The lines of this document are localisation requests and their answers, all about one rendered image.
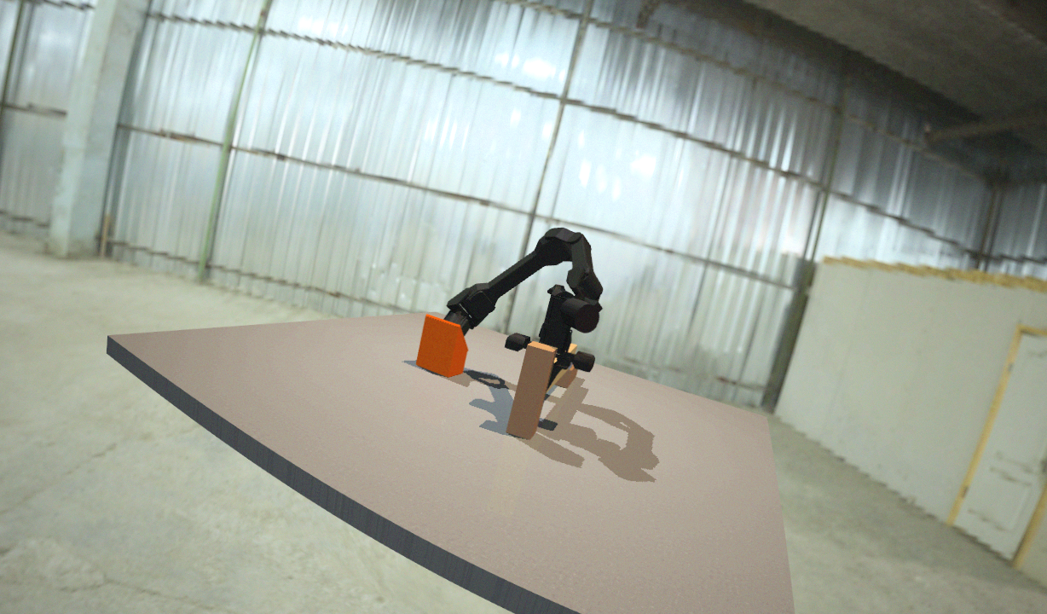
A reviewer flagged long tan wooden rail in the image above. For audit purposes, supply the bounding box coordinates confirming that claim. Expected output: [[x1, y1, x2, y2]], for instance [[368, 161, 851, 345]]
[[547, 344, 577, 391]]

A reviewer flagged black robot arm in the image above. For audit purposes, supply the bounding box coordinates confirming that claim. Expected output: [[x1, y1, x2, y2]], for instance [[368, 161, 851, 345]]
[[443, 228, 603, 336]]

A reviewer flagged brown wooden post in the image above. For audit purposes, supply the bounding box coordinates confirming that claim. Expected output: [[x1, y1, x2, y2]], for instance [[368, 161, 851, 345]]
[[506, 341, 577, 440]]

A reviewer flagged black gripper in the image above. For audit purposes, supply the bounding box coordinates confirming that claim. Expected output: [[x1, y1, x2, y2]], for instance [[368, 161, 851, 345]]
[[505, 317, 595, 389]]

